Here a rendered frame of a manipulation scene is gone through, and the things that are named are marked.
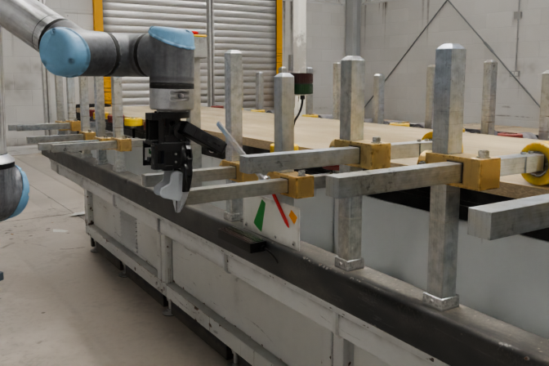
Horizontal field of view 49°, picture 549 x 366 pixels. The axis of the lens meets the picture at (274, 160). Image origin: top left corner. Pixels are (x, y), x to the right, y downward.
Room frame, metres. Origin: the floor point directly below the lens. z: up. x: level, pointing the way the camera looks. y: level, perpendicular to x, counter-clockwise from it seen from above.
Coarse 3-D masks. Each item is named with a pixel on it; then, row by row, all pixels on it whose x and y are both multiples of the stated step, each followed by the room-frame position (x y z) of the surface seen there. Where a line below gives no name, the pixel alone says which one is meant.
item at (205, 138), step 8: (184, 128) 1.22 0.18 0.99; (192, 128) 1.23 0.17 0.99; (192, 136) 1.23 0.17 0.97; (200, 136) 1.24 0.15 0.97; (208, 136) 1.25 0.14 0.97; (200, 144) 1.27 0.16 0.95; (208, 144) 1.25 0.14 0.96; (216, 144) 1.26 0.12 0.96; (224, 144) 1.27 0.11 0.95; (216, 152) 1.28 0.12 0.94
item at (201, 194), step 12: (264, 180) 1.36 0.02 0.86; (276, 180) 1.36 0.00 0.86; (324, 180) 1.43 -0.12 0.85; (192, 192) 1.24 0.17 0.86; (204, 192) 1.26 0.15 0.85; (216, 192) 1.27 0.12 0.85; (228, 192) 1.29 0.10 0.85; (240, 192) 1.30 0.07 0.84; (252, 192) 1.32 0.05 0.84; (264, 192) 1.33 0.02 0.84; (276, 192) 1.35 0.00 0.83
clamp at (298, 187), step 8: (272, 176) 1.43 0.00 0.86; (280, 176) 1.40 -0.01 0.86; (288, 176) 1.37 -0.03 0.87; (296, 176) 1.35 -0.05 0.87; (304, 176) 1.35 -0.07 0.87; (312, 176) 1.36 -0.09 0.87; (288, 184) 1.37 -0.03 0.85; (296, 184) 1.34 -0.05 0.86; (304, 184) 1.35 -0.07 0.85; (312, 184) 1.36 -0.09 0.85; (288, 192) 1.37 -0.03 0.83; (296, 192) 1.34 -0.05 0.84; (304, 192) 1.35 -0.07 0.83; (312, 192) 1.36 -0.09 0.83
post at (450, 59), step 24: (456, 48) 0.99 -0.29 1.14; (456, 72) 0.99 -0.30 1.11; (456, 96) 0.99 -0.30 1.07; (456, 120) 0.99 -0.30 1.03; (432, 144) 1.01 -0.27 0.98; (456, 144) 0.99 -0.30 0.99; (432, 192) 1.01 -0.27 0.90; (456, 192) 1.00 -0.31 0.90; (432, 216) 1.01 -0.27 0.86; (456, 216) 1.00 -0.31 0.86; (432, 240) 1.00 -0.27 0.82; (456, 240) 1.00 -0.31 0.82; (432, 264) 1.00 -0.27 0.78; (456, 264) 1.00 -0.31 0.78; (432, 288) 1.00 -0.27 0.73
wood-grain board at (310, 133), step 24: (144, 120) 2.73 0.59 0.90; (216, 120) 2.67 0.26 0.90; (264, 120) 2.67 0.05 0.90; (312, 120) 2.67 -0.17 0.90; (336, 120) 2.67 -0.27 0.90; (264, 144) 1.85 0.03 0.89; (312, 144) 1.74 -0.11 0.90; (480, 144) 1.74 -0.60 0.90; (504, 144) 1.74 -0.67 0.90; (528, 144) 1.74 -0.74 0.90; (504, 192) 1.12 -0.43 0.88; (528, 192) 1.07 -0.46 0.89
